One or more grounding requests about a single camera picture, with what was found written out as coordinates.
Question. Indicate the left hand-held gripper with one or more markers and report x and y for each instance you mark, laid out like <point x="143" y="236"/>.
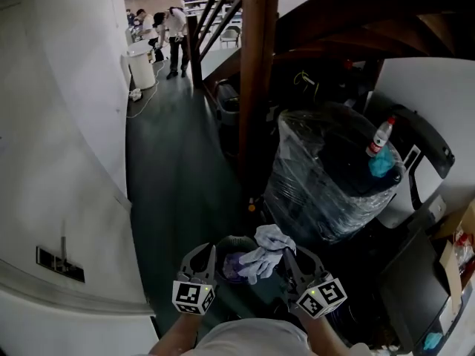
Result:
<point x="187" y="295"/>

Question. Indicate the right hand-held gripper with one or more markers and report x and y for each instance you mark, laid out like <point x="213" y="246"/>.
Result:
<point x="323" y="297"/>

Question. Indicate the dark round laundry basket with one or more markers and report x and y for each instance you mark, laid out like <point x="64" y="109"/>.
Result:
<point x="230" y="243"/>

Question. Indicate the light grey clothes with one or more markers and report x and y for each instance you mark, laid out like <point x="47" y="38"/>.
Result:
<point x="267" y="250"/>

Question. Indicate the black washing machine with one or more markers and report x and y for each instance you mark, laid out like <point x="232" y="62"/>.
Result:
<point x="412" y="291"/>

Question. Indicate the person's left forearm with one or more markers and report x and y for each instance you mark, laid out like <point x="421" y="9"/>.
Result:
<point x="178" y="334"/>

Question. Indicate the person's right forearm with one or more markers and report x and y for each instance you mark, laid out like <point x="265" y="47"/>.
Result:
<point x="326" y="334"/>

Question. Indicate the small orange object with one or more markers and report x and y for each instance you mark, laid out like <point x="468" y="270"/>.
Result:
<point x="251" y="206"/>

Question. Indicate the person's white shirt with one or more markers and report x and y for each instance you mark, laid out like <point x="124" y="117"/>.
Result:
<point x="252" y="339"/>

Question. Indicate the plastic-wrapped black appliance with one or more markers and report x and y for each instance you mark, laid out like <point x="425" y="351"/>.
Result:
<point x="326" y="184"/>

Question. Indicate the blue cloth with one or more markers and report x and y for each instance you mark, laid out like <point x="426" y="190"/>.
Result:
<point x="381" y="161"/>

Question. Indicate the open cardboard box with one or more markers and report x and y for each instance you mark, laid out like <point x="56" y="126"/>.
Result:
<point x="451" y="265"/>

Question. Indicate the small white box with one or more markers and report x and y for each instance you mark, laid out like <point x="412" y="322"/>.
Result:
<point x="438" y="208"/>

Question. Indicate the water bottle red label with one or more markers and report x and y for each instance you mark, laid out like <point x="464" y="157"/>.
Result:
<point x="380" y="137"/>

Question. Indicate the clear plastic bag red items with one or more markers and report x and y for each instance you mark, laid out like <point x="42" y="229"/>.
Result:
<point x="465" y="248"/>

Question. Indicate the black waste bin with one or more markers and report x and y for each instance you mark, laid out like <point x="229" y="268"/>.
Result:
<point x="228" y="104"/>

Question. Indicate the black and white appliance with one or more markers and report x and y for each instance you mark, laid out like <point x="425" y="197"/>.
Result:
<point x="430" y="139"/>

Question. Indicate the wooden staircase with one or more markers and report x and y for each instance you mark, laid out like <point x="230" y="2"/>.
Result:
<point x="259" y="69"/>

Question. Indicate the white cylindrical bin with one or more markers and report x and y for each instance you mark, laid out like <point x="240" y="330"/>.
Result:
<point x="141" y="67"/>

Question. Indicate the grey chair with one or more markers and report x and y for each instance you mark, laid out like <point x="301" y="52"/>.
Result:
<point x="230" y="37"/>

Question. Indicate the black wall socket panel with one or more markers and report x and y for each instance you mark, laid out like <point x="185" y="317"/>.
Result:
<point x="59" y="263"/>

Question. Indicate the white wall shelves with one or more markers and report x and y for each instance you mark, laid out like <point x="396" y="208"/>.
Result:
<point x="208" y="0"/>

